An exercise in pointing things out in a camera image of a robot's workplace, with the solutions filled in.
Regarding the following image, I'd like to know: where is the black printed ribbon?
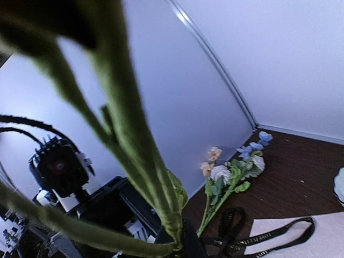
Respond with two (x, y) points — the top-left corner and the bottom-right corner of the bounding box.
(204, 207), (316, 258)

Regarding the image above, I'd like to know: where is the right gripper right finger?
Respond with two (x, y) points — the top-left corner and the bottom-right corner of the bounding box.
(181, 219), (207, 258)

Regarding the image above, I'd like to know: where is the pink rose stem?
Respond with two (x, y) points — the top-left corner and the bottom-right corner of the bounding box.
(1, 1), (187, 257)

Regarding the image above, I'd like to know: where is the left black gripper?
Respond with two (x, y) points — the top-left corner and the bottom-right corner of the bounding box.
(67, 176), (161, 237)

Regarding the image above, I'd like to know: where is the peach flower stem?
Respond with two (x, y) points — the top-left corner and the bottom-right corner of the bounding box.
(199, 146), (222, 177)

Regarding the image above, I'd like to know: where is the pink wrapping paper sheet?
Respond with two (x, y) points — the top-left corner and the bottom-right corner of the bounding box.
(245, 212), (343, 258)

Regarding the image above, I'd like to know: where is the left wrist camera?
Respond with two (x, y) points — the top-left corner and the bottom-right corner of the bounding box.
(28, 137), (95, 202)

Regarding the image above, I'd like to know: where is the blue flower stem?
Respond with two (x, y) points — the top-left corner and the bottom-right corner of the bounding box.
(236, 131), (273, 161)

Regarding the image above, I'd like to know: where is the left aluminium frame post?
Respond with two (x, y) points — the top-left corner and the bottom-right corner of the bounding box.
(166, 0), (259, 130)

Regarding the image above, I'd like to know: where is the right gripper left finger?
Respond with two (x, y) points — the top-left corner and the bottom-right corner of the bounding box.
(154, 226), (172, 244)

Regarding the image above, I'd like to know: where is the scalloped white bowl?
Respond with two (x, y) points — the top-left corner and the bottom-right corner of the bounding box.
(333, 167), (344, 206)

